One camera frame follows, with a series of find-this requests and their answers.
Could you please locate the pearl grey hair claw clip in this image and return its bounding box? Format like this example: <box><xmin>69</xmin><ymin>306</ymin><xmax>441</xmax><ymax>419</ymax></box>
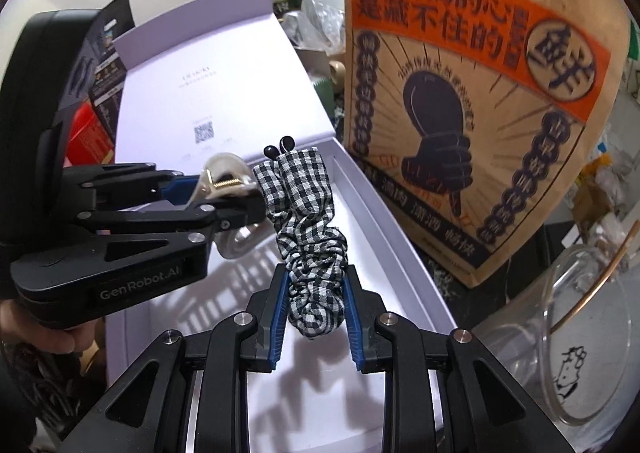
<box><xmin>189</xmin><ymin>153</ymin><xmax>271</xmax><ymax>259</ymax></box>

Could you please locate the black white gingham scrunchie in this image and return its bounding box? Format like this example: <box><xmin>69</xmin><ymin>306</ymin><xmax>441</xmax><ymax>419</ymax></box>
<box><xmin>253</xmin><ymin>135</ymin><xmax>348</xmax><ymax>339</ymax></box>

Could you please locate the person left hand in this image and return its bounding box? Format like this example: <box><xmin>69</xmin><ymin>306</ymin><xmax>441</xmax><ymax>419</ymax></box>
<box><xmin>1</xmin><ymin>300</ymin><xmax>106</xmax><ymax>371</ymax></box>

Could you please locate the red cylindrical tin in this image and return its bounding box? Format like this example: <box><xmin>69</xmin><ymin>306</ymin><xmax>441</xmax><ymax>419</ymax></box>
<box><xmin>65</xmin><ymin>101</ymin><xmax>115</xmax><ymax>166</ymax></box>

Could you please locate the lavender open gift box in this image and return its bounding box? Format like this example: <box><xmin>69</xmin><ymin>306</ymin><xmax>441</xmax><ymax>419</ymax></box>
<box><xmin>115</xmin><ymin>0</ymin><xmax>454</xmax><ymax>452</ymax></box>

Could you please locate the black printed pouch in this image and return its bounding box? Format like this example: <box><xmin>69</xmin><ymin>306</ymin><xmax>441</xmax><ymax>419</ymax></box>
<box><xmin>89</xmin><ymin>0</ymin><xmax>136</xmax><ymax>142</ymax></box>

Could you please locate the clear glass cup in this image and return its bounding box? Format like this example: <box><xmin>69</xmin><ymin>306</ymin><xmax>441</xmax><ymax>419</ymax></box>
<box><xmin>473</xmin><ymin>245</ymin><xmax>631</xmax><ymax>426</ymax></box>

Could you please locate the gold stirring stick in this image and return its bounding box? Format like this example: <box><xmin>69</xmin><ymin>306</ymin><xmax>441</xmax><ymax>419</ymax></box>
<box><xmin>548</xmin><ymin>219</ymin><xmax>640</xmax><ymax>334</ymax></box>

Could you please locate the kraft paper snack bag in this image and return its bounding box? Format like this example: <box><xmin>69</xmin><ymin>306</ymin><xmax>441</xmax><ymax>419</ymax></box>
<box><xmin>345</xmin><ymin>0</ymin><xmax>630</xmax><ymax>287</ymax></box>

